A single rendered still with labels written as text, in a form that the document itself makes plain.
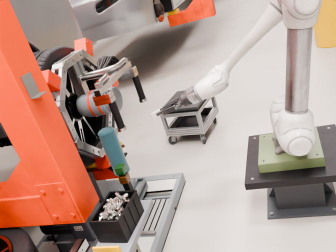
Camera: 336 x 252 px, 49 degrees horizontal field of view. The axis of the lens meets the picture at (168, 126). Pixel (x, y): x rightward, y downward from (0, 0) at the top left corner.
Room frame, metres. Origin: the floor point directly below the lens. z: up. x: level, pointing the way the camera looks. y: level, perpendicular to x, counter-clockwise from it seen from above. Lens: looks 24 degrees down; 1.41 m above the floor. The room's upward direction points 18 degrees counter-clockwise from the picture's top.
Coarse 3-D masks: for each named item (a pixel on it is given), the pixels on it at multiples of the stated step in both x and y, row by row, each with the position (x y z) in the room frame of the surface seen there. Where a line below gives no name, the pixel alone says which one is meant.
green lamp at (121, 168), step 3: (117, 165) 1.47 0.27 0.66; (120, 165) 1.46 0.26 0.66; (123, 165) 1.45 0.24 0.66; (114, 168) 1.45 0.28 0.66; (117, 168) 1.44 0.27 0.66; (120, 168) 1.44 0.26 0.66; (123, 168) 1.45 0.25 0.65; (126, 168) 1.47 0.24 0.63; (117, 171) 1.44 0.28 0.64; (120, 171) 1.44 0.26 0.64; (123, 171) 1.44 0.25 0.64; (117, 174) 1.45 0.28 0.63; (120, 174) 1.44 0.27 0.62; (123, 174) 1.44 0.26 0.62
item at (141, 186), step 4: (136, 180) 2.14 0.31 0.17; (140, 180) 2.15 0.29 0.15; (144, 180) 2.12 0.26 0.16; (136, 184) 2.11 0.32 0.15; (140, 184) 2.07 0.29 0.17; (144, 184) 2.10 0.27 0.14; (136, 188) 2.07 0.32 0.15; (140, 188) 2.04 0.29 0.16; (144, 188) 2.09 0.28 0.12; (140, 192) 2.02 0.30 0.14; (144, 192) 2.07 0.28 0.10; (140, 196) 2.01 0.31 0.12
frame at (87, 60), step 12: (60, 60) 1.83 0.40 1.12; (72, 60) 1.86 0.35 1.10; (84, 60) 2.03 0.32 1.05; (96, 60) 2.06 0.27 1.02; (60, 72) 1.74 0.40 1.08; (60, 84) 1.69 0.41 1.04; (60, 96) 1.66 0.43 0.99; (60, 108) 1.62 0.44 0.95; (108, 120) 2.03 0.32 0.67; (72, 132) 1.63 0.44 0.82; (84, 144) 1.68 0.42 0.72; (96, 156) 1.76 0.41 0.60
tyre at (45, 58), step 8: (48, 48) 1.93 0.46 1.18; (56, 48) 1.92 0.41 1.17; (64, 48) 1.98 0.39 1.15; (72, 48) 2.05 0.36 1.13; (40, 56) 1.83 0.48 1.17; (48, 56) 1.83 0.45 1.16; (56, 56) 1.89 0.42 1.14; (64, 56) 1.95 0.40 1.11; (40, 64) 1.77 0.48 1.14; (48, 64) 1.81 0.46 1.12; (96, 80) 2.15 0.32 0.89; (104, 120) 2.07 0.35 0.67; (88, 160) 1.79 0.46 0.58
